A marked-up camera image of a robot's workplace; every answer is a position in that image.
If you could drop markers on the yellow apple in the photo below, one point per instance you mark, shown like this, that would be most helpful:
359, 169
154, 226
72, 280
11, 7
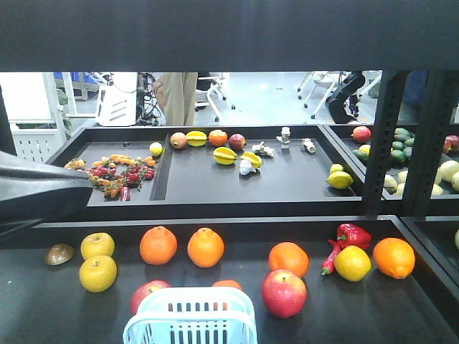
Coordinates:
98, 273
96, 244

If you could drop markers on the red apple front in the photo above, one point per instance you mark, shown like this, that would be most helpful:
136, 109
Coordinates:
284, 293

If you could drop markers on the white garlic bulb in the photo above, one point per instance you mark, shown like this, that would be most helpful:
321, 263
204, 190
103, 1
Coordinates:
246, 168

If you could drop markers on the light blue plastic basket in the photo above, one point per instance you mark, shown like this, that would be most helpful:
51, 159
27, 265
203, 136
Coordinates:
193, 315

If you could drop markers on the yellow lemon fruit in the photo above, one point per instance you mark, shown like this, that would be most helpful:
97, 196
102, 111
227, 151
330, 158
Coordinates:
353, 264

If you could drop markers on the red bell pepper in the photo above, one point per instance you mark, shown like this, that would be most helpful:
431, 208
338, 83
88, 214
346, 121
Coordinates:
353, 235

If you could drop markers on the orange fruit middle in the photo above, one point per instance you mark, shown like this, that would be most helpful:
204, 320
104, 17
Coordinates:
205, 248

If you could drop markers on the orange fruit left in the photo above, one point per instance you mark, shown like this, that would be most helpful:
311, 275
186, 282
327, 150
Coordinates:
158, 246

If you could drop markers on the large orange with nub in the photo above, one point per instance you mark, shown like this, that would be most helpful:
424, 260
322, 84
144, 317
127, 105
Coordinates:
394, 257

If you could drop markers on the red chili pepper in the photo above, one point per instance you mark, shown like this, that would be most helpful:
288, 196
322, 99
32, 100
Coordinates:
328, 266

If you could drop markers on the yellow lemon on tray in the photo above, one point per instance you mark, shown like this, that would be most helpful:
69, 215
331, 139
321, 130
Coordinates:
340, 180

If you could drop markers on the red apple behind basket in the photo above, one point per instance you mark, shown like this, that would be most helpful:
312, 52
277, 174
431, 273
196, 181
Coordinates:
145, 290

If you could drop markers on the round orange fruit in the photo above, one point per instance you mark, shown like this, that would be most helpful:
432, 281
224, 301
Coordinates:
289, 256

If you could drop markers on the yellow apple front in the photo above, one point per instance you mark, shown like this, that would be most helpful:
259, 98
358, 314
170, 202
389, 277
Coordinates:
98, 273

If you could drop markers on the yellow starfruit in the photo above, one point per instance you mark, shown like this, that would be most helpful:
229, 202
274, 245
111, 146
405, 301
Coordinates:
224, 156

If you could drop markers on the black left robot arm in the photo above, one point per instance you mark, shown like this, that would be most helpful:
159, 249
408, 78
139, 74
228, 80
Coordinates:
33, 193

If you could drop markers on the yellow apple rear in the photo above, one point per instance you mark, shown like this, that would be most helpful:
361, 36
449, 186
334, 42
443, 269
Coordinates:
96, 244

